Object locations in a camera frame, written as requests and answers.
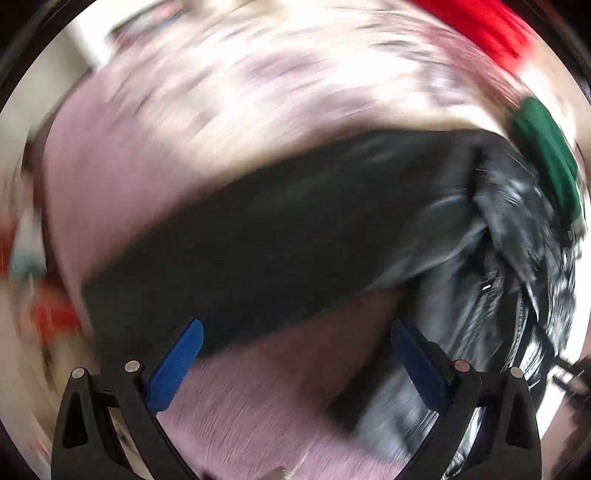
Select black leather jacket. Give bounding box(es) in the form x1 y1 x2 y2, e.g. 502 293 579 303
80 127 578 480

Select green folded garment white stripes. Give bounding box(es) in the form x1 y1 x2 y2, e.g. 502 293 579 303
508 96 583 225

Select red folded quilt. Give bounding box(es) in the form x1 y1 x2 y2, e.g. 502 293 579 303
415 0 534 73

